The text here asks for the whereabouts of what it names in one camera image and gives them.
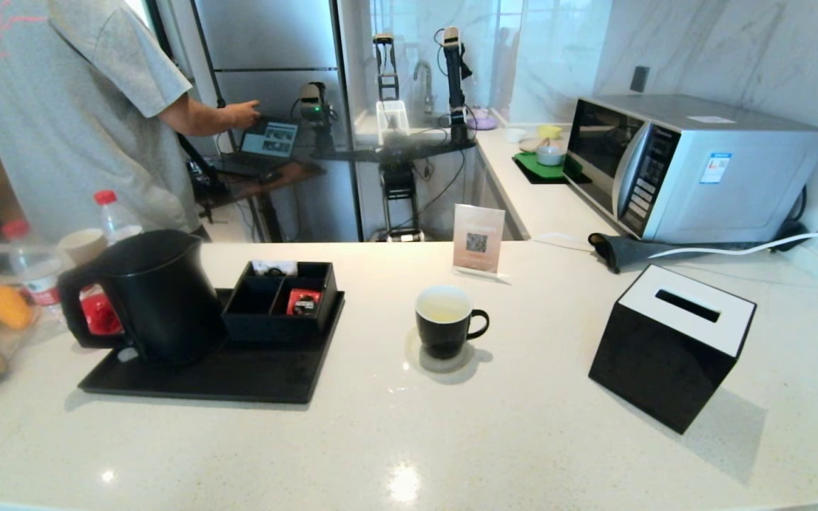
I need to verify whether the green mat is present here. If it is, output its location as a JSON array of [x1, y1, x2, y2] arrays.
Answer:
[[513, 150, 584, 185]]

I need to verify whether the round translucent coaster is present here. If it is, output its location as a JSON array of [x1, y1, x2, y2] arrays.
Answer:
[[404, 328, 478, 375]]

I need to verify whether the camera on tripod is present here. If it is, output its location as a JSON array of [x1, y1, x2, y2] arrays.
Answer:
[[291, 82, 337, 153]]

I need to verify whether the person in grey t-shirt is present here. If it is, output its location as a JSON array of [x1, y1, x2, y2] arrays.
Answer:
[[0, 0, 262, 238]]

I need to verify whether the beige paper cup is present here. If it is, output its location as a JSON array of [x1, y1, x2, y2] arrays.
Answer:
[[58, 228, 109, 265]]

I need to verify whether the black compartment organizer box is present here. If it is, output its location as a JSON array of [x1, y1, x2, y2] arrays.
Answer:
[[222, 260, 339, 346]]

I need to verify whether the clear water bottle red cap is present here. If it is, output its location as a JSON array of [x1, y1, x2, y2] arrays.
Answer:
[[94, 189, 143, 246], [0, 219, 63, 306]]

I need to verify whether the red round disc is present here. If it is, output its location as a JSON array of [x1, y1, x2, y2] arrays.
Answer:
[[79, 284, 123, 336]]

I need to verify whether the silver microwave oven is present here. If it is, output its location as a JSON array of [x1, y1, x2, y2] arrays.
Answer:
[[564, 94, 818, 244]]

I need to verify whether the white power cable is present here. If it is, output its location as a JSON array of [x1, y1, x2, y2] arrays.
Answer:
[[649, 221, 818, 259]]

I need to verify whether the silver refrigerator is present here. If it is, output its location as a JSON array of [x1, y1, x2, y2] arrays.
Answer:
[[192, 0, 364, 242]]

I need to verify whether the orange fruit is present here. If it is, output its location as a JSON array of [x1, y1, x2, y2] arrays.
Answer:
[[0, 284, 30, 329]]

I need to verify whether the chrome kitchen faucet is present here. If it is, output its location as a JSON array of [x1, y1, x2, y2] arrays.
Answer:
[[413, 60, 434, 114]]

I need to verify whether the red sachet packet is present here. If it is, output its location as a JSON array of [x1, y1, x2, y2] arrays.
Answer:
[[287, 288, 320, 317]]

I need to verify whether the black power cable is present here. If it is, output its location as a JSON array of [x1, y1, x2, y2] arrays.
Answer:
[[771, 186, 818, 249]]

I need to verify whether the open laptop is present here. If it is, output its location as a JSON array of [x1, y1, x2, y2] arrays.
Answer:
[[214, 117, 300, 177]]

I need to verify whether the black electric kettle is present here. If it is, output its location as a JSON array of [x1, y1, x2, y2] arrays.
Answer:
[[56, 229, 225, 366]]

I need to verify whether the black upright stand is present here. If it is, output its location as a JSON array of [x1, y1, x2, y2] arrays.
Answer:
[[372, 33, 400, 101]]

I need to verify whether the brown wooden desk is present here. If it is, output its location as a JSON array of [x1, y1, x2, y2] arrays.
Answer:
[[200, 160, 326, 242]]

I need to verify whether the black tissue box white top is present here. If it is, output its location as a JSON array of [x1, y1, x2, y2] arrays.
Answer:
[[588, 265, 758, 435]]

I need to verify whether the QR code sign stand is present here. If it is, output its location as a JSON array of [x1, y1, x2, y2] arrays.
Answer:
[[452, 204, 507, 279]]

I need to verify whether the black serving tray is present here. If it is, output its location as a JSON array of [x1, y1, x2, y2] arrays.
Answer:
[[77, 287, 346, 405]]

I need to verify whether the white wire rack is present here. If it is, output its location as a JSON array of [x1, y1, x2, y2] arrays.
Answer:
[[376, 100, 410, 146]]

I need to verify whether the black mug white inside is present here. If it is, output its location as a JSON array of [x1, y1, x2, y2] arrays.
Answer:
[[415, 285, 490, 360]]

